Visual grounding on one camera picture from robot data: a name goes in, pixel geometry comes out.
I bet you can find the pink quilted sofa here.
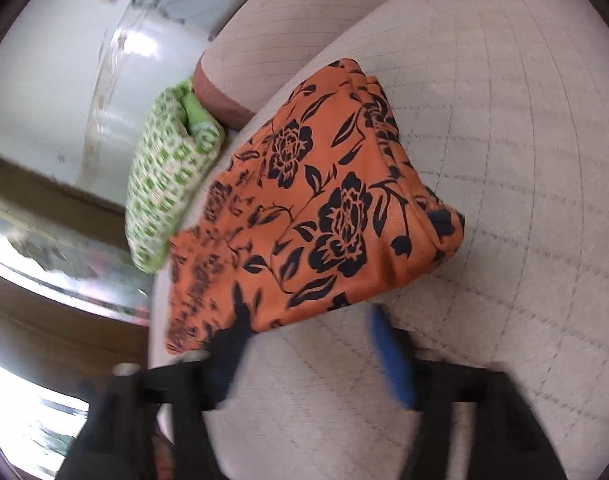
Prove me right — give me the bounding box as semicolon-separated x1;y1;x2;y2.
147;0;609;480

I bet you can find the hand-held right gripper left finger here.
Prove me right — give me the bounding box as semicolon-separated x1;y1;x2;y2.
57;285;258;480

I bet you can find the green checkered pillow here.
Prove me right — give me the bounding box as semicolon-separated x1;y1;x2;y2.
124;77;226;275

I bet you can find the orange floral blouse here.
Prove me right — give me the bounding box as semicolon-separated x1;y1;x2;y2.
164;59;466;356

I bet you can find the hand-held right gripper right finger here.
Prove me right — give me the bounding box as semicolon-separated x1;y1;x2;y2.
364;302;567;480

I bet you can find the wooden door with glass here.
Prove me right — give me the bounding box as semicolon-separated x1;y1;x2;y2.
0;147;158;480

